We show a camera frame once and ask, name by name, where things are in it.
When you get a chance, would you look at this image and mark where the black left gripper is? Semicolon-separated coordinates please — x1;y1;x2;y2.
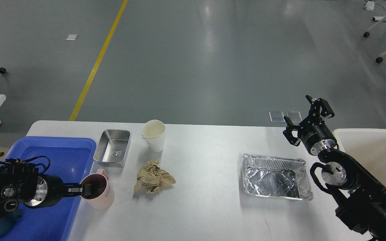
24;174;94;209

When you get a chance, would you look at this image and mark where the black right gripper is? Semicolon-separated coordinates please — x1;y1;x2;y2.
283;95;337;156

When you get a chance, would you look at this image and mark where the pink mug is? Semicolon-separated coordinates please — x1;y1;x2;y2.
80;168;115;210

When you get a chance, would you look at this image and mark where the stainless steel rectangular container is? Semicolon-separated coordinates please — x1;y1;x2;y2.
93;129;131;168

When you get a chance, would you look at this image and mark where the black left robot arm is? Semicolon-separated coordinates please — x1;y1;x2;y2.
0;157;98;219

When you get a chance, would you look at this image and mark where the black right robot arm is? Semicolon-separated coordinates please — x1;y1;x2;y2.
283;95;386;241

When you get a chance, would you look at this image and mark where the clear floor plate right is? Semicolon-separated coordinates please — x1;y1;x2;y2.
285;111;303;123

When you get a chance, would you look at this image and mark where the clear floor plate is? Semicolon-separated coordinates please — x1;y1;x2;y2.
268;111;285;123
285;111;303;123

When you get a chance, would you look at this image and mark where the blue plastic tray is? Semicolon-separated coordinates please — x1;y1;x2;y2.
0;136;96;241

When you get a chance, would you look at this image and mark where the clear floor plate left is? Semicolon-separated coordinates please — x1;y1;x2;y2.
268;111;285;123

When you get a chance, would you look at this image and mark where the aluminium foil tray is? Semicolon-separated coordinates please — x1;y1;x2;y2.
241;153;314;201

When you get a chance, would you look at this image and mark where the dark blue mug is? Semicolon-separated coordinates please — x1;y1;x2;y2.
0;209;23;237

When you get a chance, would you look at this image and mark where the white plastic bin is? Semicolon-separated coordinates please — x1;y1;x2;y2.
332;128;386;187

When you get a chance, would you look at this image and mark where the crumpled brown paper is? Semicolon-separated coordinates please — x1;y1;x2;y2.
133;160;176;193

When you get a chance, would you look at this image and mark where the white paper cup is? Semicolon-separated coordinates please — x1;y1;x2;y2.
141;119;166;152

